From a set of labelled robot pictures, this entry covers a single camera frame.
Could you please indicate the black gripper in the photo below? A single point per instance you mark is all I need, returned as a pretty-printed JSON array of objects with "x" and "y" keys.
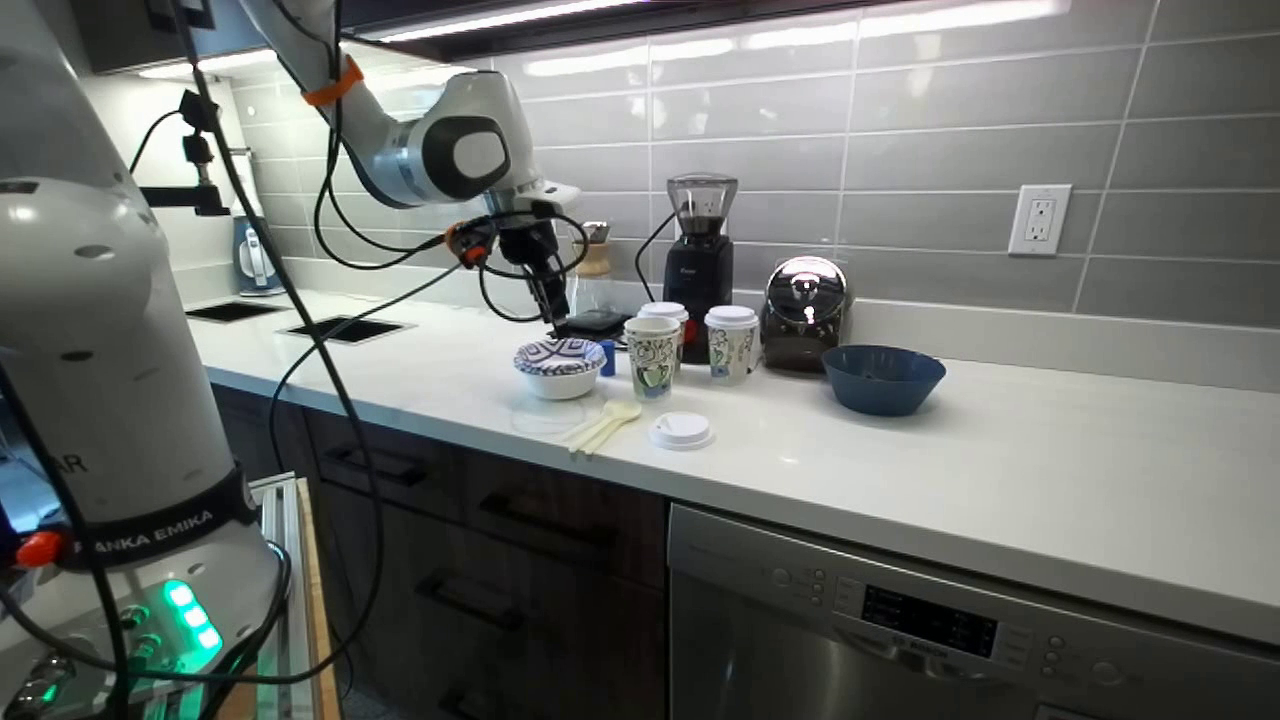
[{"x": 529, "y": 247}]

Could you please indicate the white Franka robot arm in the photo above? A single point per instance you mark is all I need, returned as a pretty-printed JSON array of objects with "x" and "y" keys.
[{"x": 105, "y": 333}]

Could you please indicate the dark blue bowl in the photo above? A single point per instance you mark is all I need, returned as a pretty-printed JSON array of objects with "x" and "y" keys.
[{"x": 883, "y": 383}]

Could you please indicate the black coffee scale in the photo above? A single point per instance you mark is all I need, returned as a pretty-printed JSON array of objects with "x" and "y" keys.
[{"x": 594, "y": 325}]

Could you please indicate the glass coffee carafe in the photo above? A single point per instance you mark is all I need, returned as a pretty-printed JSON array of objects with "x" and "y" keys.
[{"x": 594, "y": 275}]

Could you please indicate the small blue object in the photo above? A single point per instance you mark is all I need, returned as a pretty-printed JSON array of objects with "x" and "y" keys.
[{"x": 610, "y": 358}]

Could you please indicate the patterned cup with white lid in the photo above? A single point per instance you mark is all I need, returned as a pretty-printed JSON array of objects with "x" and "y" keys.
[
  {"x": 667, "y": 310},
  {"x": 728, "y": 340}
]

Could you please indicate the open patterned paper cup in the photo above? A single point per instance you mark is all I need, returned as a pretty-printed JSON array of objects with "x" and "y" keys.
[{"x": 652, "y": 362}]

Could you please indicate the pale wooden stir stick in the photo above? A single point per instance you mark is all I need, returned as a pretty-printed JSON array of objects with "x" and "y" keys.
[
  {"x": 594, "y": 428},
  {"x": 610, "y": 424}
]

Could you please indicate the black coffee grinder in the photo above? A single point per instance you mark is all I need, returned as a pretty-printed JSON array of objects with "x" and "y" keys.
[{"x": 698, "y": 275}]

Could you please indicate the white round cup lid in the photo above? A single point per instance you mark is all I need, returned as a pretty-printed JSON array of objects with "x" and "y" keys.
[{"x": 683, "y": 428}]

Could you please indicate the round chrome appliance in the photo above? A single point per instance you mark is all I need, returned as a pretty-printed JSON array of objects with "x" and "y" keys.
[{"x": 807, "y": 315}]

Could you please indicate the dark wood cabinet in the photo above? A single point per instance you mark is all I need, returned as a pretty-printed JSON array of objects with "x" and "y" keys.
[{"x": 560, "y": 615}]

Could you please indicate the under-cabinet light strip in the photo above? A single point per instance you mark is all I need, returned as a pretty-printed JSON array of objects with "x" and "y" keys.
[{"x": 800, "y": 30}]

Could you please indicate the stainless steel dishwasher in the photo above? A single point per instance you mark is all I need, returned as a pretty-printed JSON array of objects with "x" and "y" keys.
[{"x": 934, "y": 625}]

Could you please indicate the pale robot stand frame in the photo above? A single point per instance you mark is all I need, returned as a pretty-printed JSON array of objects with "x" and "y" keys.
[{"x": 312, "y": 600}]

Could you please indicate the black camera on stand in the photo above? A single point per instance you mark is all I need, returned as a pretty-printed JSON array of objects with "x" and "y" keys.
[{"x": 196, "y": 115}]

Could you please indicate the empty white wall outlet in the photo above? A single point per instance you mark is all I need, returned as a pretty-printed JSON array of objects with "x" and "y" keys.
[{"x": 1037, "y": 218}]

